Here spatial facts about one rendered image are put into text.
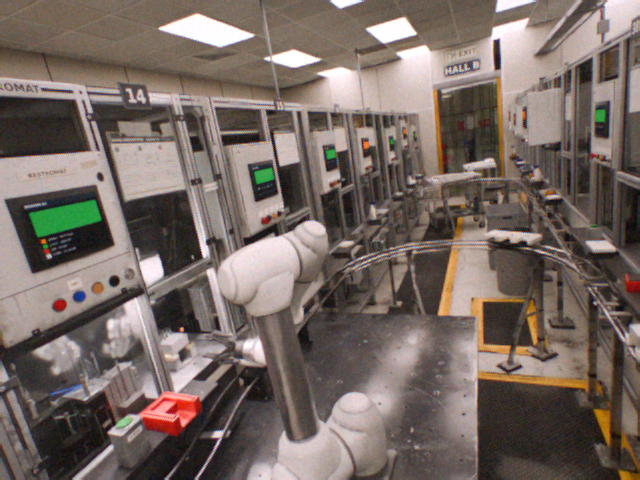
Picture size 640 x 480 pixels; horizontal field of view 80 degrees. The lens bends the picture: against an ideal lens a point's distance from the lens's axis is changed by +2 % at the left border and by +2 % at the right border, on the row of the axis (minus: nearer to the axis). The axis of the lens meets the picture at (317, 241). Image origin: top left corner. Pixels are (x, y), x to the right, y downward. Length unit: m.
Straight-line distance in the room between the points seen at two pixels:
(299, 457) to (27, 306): 0.82
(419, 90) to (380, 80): 0.94
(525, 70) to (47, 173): 8.91
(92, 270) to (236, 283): 0.57
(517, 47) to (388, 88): 2.65
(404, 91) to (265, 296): 8.77
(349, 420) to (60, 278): 0.93
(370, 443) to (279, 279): 0.60
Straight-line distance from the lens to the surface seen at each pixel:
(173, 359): 1.78
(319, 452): 1.16
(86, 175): 1.38
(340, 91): 9.91
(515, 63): 9.43
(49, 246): 1.27
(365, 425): 1.26
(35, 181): 1.30
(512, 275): 4.14
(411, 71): 9.54
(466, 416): 1.65
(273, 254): 0.96
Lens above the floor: 1.73
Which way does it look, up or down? 14 degrees down
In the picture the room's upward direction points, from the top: 10 degrees counter-clockwise
